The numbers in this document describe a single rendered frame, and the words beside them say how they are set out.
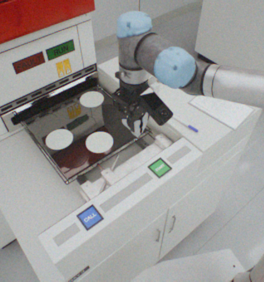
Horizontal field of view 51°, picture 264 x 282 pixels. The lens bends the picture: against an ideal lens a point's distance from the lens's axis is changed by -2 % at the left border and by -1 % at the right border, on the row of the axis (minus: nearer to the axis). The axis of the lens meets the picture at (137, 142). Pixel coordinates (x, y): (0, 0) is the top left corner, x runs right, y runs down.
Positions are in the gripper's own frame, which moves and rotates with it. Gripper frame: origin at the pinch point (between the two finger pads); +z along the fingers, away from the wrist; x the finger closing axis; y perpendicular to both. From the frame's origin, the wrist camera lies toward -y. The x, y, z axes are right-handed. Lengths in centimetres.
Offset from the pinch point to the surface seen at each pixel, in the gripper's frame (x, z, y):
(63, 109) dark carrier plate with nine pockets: 0.0, 15.7, 41.1
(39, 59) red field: -0.7, -4.1, 49.5
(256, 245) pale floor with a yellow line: -50, 105, -52
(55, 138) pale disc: 11.8, 15.6, 31.4
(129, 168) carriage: 2.4, 17.5, 2.3
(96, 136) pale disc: 1.1, 15.6, 20.2
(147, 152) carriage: -7.1, 17.5, 2.3
